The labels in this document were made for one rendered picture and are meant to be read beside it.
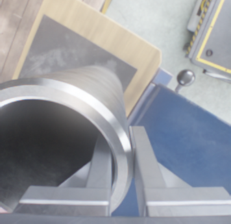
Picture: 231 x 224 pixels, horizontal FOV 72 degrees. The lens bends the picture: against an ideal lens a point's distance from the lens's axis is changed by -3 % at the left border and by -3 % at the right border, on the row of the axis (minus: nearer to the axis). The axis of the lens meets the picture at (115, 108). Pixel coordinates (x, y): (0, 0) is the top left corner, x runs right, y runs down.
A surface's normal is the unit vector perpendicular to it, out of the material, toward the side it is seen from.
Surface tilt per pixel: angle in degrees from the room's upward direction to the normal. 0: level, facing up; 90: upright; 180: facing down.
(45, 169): 90
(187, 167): 59
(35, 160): 90
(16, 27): 0
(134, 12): 0
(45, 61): 0
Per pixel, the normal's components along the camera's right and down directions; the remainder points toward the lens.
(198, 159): -0.75, -0.27
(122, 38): -0.01, 0.28
